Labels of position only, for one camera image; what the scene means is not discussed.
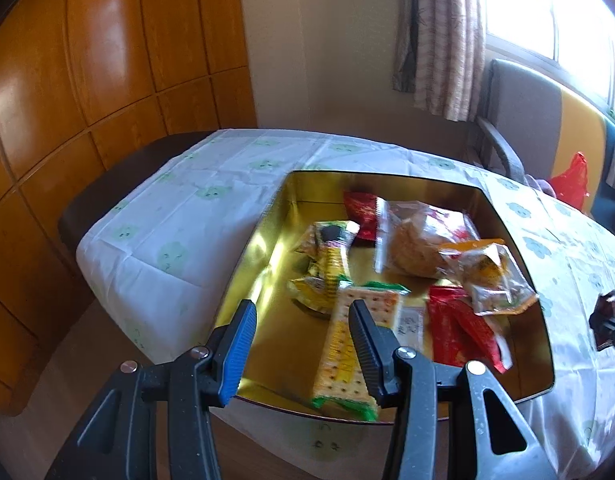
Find wooden wardrobe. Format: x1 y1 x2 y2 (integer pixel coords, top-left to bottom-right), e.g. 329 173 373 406
0 0 258 417

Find yellow green snack packet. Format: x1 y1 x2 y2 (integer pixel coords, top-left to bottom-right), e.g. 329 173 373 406
294 220 361 282
286 275 349 312

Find gold tin box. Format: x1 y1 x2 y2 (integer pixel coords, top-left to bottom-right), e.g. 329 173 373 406
214 170 557 413

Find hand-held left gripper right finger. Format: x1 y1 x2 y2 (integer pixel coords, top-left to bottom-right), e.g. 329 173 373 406
348 300 558 480

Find green-edged cracker packet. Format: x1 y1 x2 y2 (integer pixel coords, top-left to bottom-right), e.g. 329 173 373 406
310 280 411 409

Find dark brown table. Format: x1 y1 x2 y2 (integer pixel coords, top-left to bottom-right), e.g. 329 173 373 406
57 131 214 262

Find small red snack packet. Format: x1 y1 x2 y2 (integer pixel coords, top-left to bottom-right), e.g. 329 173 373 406
343 191 379 244

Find pink cloth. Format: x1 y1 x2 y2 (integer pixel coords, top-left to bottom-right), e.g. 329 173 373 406
525 174 558 197

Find grey yellow blue armchair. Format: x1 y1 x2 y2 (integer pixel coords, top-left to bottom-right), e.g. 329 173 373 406
466 58 615 212

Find yellow cake packet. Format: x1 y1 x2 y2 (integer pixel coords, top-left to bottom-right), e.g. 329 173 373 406
439 238 539 317

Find bun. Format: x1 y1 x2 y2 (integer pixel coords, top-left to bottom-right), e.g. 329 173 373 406
374 199 481 279

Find window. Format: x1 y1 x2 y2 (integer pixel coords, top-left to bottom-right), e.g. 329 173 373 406
480 0 615 112

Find large red snack packet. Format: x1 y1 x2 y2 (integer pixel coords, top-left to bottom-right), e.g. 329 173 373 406
426 285 514 374

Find white green-print tablecloth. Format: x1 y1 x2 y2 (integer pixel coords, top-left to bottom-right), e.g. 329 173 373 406
76 129 615 480

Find red plastic bag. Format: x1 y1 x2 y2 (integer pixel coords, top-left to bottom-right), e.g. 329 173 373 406
547 152 589 212

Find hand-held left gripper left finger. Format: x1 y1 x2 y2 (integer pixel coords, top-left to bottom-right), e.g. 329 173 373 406
44 300 258 480

